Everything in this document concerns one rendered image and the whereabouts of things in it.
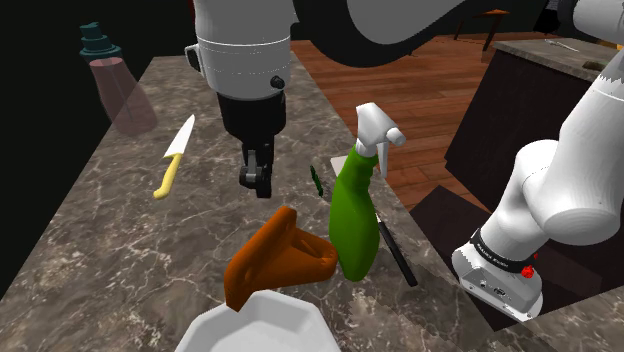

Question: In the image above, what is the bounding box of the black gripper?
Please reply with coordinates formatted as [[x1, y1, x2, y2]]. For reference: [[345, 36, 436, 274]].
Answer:
[[216, 89, 288, 200]]

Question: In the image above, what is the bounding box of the small dark green stick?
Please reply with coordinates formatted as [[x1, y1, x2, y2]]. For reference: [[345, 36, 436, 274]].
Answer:
[[309, 165, 326, 198]]

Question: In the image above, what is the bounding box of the white flat card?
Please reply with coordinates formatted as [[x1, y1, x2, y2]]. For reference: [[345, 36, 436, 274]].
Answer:
[[329, 155, 350, 180]]

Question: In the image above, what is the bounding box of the orange angular holder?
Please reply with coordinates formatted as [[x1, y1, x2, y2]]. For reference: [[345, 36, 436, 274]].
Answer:
[[223, 205, 340, 313]]

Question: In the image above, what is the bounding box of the green spray bottle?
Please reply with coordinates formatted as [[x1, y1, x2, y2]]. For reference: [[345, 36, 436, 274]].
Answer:
[[328, 101, 407, 283]]

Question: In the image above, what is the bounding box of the pink bottle with teal cap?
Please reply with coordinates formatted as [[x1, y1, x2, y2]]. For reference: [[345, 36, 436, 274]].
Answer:
[[79, 21, 159, 137]]

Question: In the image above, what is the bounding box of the white bowl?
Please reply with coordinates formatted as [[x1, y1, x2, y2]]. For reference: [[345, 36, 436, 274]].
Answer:
[[174, 289, 343, 352]]

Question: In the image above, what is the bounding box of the black pen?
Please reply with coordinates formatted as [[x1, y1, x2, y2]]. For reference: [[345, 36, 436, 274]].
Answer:
[[374, 211, 419, 288]]

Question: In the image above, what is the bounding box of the dark robot stand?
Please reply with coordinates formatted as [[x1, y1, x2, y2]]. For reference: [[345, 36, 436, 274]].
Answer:
[[408, 184, 624, 333]]

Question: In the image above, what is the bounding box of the dark kitchen island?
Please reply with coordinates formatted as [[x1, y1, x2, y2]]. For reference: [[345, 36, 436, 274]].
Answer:
[[443, 37, 624, 212]]

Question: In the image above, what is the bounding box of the wooden side table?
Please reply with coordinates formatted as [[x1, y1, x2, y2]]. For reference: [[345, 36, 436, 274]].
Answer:
[[452, 8, 512, 53]]

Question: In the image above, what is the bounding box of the yellow-handled white knife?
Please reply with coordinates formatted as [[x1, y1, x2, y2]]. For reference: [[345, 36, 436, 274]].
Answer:
[[152, 113, 197, 201]]

